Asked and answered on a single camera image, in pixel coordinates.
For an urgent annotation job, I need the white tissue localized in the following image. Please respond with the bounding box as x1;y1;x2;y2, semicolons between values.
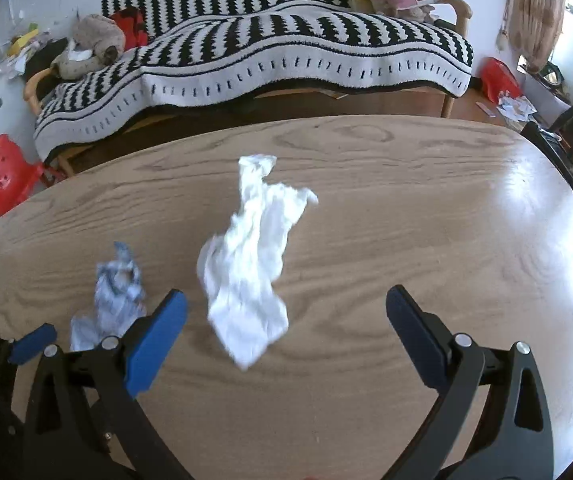
196;154;318;370

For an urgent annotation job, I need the red bear-shaped stool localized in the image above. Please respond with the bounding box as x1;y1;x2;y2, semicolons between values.
0;133;66;217

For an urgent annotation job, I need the brown plush toy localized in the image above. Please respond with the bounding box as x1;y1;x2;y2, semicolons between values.
51;14;126;81

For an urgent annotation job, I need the red cushion on sofa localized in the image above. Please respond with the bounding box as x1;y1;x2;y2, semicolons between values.
110;6;149;51

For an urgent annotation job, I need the black white striped sofa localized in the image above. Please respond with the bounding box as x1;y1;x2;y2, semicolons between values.
34;0;474;160

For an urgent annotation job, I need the red bag on floor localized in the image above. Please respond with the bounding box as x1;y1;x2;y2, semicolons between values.
481;58;523;105

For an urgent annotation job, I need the brown checked curtain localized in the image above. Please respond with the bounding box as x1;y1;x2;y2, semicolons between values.
508;0;565;74

